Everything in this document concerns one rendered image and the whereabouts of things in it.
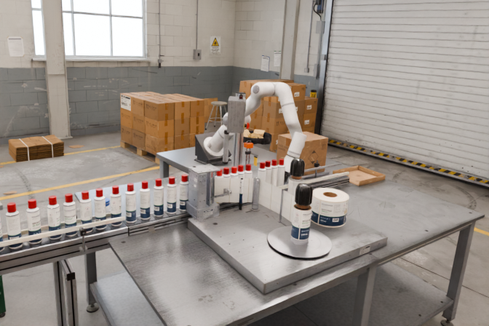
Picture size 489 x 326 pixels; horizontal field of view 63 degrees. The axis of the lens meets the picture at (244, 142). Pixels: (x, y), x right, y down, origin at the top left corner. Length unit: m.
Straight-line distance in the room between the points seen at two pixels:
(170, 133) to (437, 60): 3.98
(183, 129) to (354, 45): 3.19
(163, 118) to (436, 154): 4.03
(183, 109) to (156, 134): 0.55
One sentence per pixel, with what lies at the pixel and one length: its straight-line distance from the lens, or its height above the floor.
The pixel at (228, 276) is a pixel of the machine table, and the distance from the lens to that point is 1.80.
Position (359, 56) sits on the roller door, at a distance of 7.04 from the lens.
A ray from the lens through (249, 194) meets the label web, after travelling 2.27.
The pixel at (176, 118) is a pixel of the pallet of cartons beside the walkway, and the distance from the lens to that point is 5.85.
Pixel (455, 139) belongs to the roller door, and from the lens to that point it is 6.42.
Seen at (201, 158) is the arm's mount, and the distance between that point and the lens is 3.22.
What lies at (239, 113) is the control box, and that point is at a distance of 2.29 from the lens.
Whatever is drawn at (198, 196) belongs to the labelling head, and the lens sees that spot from 2.10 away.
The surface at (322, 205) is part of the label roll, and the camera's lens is 2.15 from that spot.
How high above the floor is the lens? 1.82
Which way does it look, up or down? 15 degrees down
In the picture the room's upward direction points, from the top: 3 degrees clockwise
